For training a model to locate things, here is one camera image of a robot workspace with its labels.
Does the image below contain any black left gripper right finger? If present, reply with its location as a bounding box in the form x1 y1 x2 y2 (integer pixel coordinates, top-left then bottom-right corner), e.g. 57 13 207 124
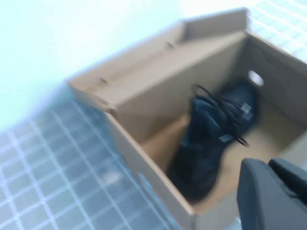
268 158 307 201

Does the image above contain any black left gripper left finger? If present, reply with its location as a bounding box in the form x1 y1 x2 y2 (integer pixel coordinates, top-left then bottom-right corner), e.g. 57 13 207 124
236 157 307 230

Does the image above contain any black knit sneaker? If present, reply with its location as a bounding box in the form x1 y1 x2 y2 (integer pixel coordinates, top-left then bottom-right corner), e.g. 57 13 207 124
167 82 257 201

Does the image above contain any brown cardboard shoe box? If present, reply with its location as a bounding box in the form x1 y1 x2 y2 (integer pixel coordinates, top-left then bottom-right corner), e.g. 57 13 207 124
68 7 307 230

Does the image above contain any grey white-checked tablecloth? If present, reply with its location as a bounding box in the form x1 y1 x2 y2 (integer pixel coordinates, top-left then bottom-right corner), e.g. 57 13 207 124
0 0 307 230

